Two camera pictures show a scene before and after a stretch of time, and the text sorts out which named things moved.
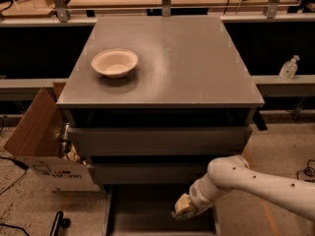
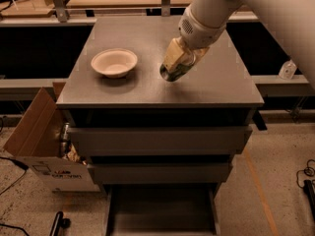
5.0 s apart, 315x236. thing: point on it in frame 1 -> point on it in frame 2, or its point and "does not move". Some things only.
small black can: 182,215 -> 179,70
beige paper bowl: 115,62 does not move
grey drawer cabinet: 150,102 does not move
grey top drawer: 157,141 does not move
